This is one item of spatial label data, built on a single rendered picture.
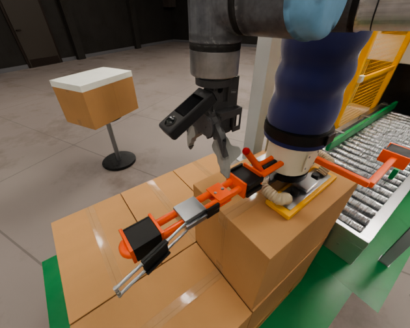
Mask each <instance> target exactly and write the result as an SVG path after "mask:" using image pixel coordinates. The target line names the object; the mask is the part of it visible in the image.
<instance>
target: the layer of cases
mask: <svg viewBox="0 0 410 328"><path fill-rule="evenodd" d="M219 171H220V167H219V164H218V162H217V156H216V155H215V154H210V155H208V156H206V157H203V158H201V159H198V160H196V161H194V162H192V163H189V164H187V165H184V166H183V167H180V168H178V169H175V170H173V171H170V172H168V173H166V174H164V175H161V176H159V177H157V178H154V179H153V180H150V181H148V182H145V183H143V184H141V185H138V186H136V187H133V188H131V189H129V190H127V191H124V192H122V193H121V195H120V194H117V195H115V196H113V197H110V198H108V199H105V200H103V201H101V202H99V203H97V204H94V205H92V206H89V207H88V208H85V209H83V210H80V211H78V212H75V213H73V214H71V215H68V216H66V217H63V218H62V219H59V220H57V221H54V222H52V223H51V227H52V231H53V238H54V242H55V249H56V253H57V260H58V263H59V270H60V274H61V281H62V288H63V292H64V298H65V302H66V309H67V313H68V320H69V324H70V325H71V326H70V328H255V327H256V325H257V324H258V323H259V322H260V321H261V320H262V319H263V318H264V316H265V315H266V314H267V313H268V312H269V311H270V310H271V309H272V308H273V307H274V306H275V305H276V304H277V303H278V302H279V300H280V299H281V298H282V297H283V296H284V295H285V294H286V292H287V291H288V290H289V289H290V288H291V287H292V286H293V285H294V284H295V283H296V282H297V281H298V280H299V279H300V277H301V276H302V275H303V274H304V273H305V272H306V271H307V269H308V267H309V266H310V265H311V263H312V261H313V259H314V258H315V256H316V255H317V253H318V251H319V249H320V248H321V246H322V245H323V243H324V241H325V240H326V238H327V236H328V235H327V236H326V237H325V238H324V239H323V240H322V241H321V242H320V243H319V244H318V245H317V246H316V247H315V248H314V249H313V250H312V251H311V252H310V253H309V254H308V255H307V256H306V257H305V258H304V259H303V260H302V261H301V262H300V263H299V264H298V265H297V266H296V267H295V268H294V269H293V270H292V271H291V272H290V273H289V274H288V275H287V276H286V277H284V278H283V279H282V280H281V281H280V282H279V283H278V284H277V285H276V287H274V289H272V291H270V292H269V293H268V294H267V295H266V296H265V297H264V298H263V300H261V302H259V304H257V305H256V306H255V307H254V308H253V309H252V310H251V309H250V308H249V307H248V306H247V305H246V303H245V302H244V301H243V299H242V298H241V297H240V296H239V294H238V293H237V292H236V291H235V289H234V288H233V287H232V285H231V284H230V283H229V282H228V281H227V279H226V278H225V276H224V275H223V274H222V273H221V272H220V270H219V269H218V268H217V266H216V265H215V264H214V263H213V261H212V260H211V259H210V257H209V256H208V255H207V254H206V252H205V251H204V249H203V248H202V247H201V246H200V245H199V244H198V242H197V241H196V235H195V226H194V227H193V228H191V229H190V230H188V232H187V233H186V234H185V235H184V236H183V237H181V238H180V239H179V240H178V241H177V242H176V243H175V244H174V245H173V246H172V247H171V248H170V249H169V251H170V252H171V253H170V255H168V257H166V259H164V261H162V263H160V265H158V266H157V268H155V270H153V272H151V274H149V275H147V273H145V274H144V275H143V276H142V277H141V278H140V279H139V280H138V281H137V282H136V283H135V284H133V285H132V286H131V287H130V288H129V289H128V290H127V291H126V292H125V293H124V294H123V295H122V297H121V298H118V296H117V295H116V293H115V291H114V290H113V287H114V286H116V285H117V284H118V283H119V282H120V281H121V280H122V279H123V278H124V277H126V276H127V275H128V274H129V273H130V272H131V271H132V270H133V269H135V268H136V267H137V266H138V265H139V264H140V263H141V261H139V262H138V261H137V263H136V264H134V262H133V260H132V259H126V258H123V257H122V256H121V255H120V253H119V250H118V246H119V244H120V242H121V241H122V238H121V235H120V233H119V231H118V230H119V229H122V230H123V229H125V228H127V227H129V226H131V225H132V224H134V223H136V222H138V221H140V220H141V219H144V218H145V217H148V214H149V213H151V214H152V216H153V217H154V219H155V220H156V219H158V218H160V217H162V216H163V215H165V214H167V213H169V212H171V211H173V207H174V206H176V205H178V204H179V203H181V202H183V201H185V200H187V199H189V198H191V197H192V196H194V193H193V184H195V183H197V182H199V181H201V180H203V179H205V178H207V177H209V176H211V175H213V174H215V173H217V172H219Z"/></svg>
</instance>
